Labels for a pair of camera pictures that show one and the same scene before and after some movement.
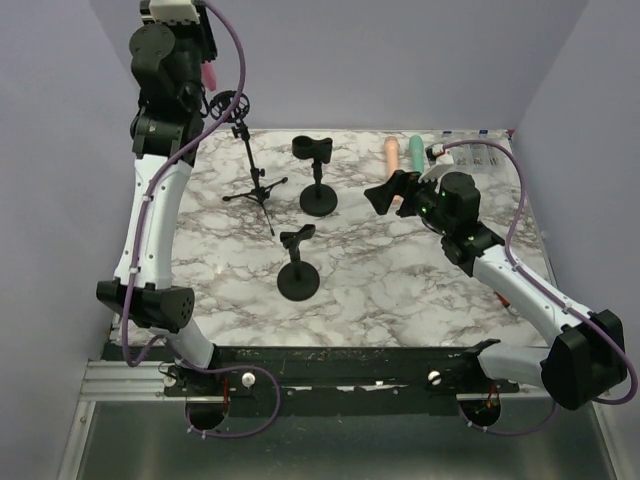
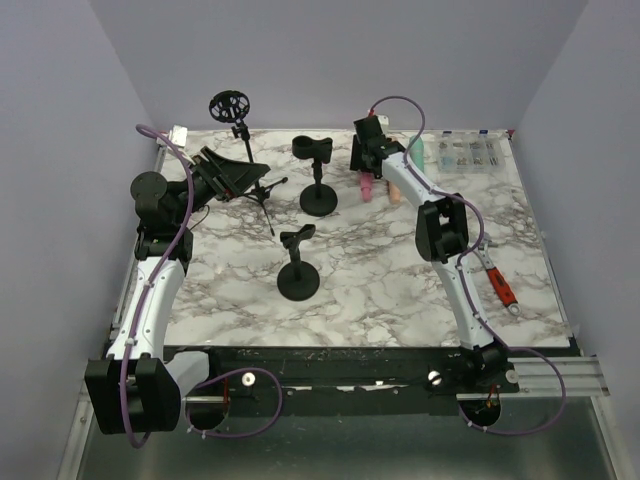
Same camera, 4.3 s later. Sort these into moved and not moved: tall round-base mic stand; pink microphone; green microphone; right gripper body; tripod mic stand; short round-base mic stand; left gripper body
Moved: right gripper body; left gripper body; pink microphone
Not moved: tall round-base mic stand; short round-base mic stand; tripod mic stand; green microphone
